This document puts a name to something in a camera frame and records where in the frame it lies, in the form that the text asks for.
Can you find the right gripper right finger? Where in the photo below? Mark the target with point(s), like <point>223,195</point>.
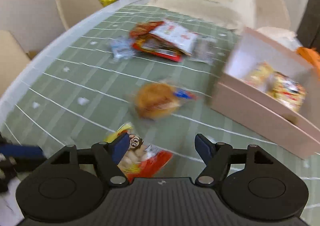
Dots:
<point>216,158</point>

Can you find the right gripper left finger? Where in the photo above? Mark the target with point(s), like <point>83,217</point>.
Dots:
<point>108,156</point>

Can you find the yellow red cartoon snack packet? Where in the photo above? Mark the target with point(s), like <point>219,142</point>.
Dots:
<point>142,160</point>

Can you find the panda snack packet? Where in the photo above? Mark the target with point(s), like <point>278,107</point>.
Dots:
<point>277,85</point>

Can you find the clear grey snack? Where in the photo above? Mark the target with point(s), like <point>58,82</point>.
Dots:
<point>204,50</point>

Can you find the red white snack packet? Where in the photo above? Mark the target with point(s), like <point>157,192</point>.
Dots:
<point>170,41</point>

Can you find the red quail egg packet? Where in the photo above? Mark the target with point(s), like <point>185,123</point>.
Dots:
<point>144,28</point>

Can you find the round pastry in wrapper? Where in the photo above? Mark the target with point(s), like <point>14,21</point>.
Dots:
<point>157,100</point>

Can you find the pink storage box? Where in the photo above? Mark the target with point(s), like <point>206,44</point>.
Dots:
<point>255,108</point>

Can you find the near beige chair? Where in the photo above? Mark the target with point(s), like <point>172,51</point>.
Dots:
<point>13,60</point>

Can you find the beige chair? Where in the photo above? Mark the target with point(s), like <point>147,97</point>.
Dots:
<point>13,60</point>
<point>72,12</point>

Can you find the green grid tablecloth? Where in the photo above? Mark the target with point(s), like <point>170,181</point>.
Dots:
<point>78,94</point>

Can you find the blue white snack packet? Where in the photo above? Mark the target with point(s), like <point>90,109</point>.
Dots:
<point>121,48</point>

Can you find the orange box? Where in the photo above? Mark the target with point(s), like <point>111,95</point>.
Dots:
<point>311,56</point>

